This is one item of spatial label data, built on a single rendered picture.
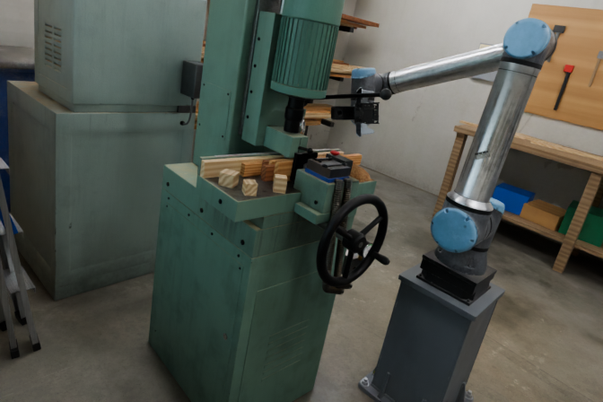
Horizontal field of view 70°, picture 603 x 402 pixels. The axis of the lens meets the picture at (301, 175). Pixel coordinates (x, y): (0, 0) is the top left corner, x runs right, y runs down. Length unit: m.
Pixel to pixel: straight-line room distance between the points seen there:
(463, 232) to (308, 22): 0.79
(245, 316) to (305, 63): 0.77
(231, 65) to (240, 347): 0.90
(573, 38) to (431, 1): 1.38
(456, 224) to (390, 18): 3.84
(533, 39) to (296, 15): 0.67
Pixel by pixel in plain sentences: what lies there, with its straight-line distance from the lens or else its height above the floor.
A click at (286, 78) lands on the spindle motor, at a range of 1.31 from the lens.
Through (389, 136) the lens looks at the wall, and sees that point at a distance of 4.98.
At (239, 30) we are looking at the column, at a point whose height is 1.31.
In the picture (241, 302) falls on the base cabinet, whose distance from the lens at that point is 1.36.
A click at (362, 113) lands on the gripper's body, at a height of 1.13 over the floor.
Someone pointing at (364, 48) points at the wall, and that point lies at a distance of 5.22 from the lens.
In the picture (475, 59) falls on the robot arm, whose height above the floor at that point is 1.36.
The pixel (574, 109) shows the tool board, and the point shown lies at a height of 1.16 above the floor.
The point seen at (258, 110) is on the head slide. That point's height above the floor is 1.08.
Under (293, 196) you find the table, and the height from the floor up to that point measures 0.89.
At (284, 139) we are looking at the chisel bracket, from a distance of 1.38.
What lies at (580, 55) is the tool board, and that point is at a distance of 4.34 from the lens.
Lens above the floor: 1.34
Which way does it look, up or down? 18 degrees down
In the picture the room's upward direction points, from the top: 11 degrees clockwise
